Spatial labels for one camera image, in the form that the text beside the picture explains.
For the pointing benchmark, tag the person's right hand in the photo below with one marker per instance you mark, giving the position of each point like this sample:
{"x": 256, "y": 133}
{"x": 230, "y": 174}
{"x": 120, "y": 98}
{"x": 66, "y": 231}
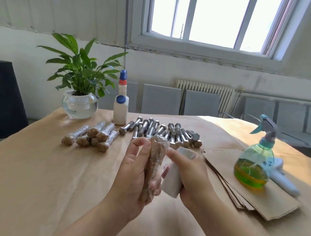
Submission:
{"x": 194, "y": 180}

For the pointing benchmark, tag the person's left hand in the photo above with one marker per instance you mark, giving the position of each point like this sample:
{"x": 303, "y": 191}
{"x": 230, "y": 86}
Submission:
{"x": 129, "y": 187}

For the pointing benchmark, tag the white cling film roll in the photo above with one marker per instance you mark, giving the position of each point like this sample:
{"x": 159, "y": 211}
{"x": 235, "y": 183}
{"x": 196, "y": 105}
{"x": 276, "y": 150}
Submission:
{"x": 171, "y": 185}

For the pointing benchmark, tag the pile of steel bolts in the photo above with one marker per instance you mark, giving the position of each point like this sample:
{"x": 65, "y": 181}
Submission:
{"x": 180, "y": 133}

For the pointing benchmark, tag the green spray bottle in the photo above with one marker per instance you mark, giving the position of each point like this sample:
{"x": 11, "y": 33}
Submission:
{"x": 252, "y": 168}

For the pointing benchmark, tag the steel hex bolt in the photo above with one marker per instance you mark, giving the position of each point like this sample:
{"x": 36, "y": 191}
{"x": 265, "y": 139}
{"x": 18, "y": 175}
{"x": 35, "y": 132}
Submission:
{"x": 75, "y": 135}

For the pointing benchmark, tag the stack of brown paper sheets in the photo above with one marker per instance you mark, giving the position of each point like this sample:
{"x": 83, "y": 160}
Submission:
{"x": 272, "y": 202}

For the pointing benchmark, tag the person's right forearm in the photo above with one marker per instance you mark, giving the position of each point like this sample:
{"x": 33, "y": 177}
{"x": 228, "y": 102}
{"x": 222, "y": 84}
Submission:
{"x": 221, "y": 221}

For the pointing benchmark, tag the grey chair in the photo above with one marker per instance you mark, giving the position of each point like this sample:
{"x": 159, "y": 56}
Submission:
{"x": 132, "y": 96}
{"x": 161, "y": 99}
{"x": 294, "y": 121}
{"x": 257, "y": 112}
{"x": 202, "y": 103}

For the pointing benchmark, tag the white glue bottle blue cap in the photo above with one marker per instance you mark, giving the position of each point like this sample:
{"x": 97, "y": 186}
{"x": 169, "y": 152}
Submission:
{"x": 121, "y": 109}

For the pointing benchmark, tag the large brown paper table cover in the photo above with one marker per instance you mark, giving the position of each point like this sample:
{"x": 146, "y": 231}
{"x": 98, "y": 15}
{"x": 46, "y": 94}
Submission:
{"x": 39, "y": 180}

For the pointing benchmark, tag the white radiator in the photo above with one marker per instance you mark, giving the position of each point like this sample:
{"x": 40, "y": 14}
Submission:
{"x": 204, "y": 88}

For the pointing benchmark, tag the white handheld controller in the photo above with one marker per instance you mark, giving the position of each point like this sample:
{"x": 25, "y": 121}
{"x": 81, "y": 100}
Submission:
{"x": 286, "y": 182}

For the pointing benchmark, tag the round glass vase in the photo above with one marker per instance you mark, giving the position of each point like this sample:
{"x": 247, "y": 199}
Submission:
{"x": 80, "y": 107}

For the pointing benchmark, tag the green leafy plant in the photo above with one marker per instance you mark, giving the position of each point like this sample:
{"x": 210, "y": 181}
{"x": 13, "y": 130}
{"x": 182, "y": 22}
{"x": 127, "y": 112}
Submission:
{"x": 80, "y": 65}

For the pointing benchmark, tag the black trash bin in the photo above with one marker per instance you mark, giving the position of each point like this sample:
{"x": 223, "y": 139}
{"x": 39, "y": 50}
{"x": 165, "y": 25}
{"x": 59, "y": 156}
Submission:
{"x": 12, "y": 99}

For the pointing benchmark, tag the white framed window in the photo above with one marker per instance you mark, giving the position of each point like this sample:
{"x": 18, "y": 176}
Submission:
{"x": 218, "y": 24}

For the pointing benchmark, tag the white vertical blind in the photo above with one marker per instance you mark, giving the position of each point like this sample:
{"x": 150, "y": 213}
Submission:
{"x": 58, "y": 19}

